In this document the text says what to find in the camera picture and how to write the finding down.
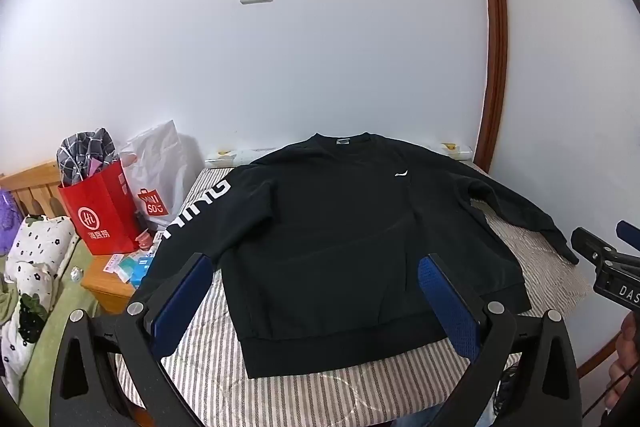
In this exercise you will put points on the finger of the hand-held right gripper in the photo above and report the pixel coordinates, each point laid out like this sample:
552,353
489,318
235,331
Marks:
629,236
592,244

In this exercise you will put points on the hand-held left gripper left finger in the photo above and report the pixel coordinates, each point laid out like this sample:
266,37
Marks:
182,307

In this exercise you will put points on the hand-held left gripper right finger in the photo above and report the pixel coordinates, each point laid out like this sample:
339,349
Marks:
447,307

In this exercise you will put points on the black sweatshirt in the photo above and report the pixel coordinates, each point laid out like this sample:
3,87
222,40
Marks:
325,232

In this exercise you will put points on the person's right hand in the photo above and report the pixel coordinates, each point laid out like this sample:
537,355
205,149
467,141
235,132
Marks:
627,357

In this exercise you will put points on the blue small box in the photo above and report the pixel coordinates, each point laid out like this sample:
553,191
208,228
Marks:
145,269

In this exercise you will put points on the teal small box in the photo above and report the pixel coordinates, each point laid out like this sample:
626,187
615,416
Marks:
131,269

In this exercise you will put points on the small red cup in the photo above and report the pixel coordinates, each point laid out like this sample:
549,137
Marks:
145,241

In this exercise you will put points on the wooden nightstand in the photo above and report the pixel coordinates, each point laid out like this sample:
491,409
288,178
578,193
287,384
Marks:
107,289

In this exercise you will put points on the white and red card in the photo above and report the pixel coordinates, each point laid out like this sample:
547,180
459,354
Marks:
114,264

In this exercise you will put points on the red paper bag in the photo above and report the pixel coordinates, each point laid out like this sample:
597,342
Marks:
100,217

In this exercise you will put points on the green bed sheet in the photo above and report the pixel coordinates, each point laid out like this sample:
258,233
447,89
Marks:
55,307

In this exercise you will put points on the striped bed mattress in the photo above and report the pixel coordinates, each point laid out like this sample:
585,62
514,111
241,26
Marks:
300,397

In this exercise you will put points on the white shopping bag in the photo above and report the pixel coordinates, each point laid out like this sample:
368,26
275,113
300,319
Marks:
160,157

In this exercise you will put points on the white printed bed pad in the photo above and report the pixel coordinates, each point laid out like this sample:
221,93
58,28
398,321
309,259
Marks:
225,158

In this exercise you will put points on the white floral blanket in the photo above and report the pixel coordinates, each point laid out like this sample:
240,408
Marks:
35,257

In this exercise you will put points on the wooden headboard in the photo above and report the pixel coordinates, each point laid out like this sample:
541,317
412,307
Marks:
35,192

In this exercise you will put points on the grey plaid cloth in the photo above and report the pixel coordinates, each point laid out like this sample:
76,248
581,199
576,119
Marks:
85,147

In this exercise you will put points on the purple cloth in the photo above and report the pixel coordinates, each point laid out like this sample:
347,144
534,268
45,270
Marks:
7,217

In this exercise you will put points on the brown wooden door frame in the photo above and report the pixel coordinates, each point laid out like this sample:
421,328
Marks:
492,7

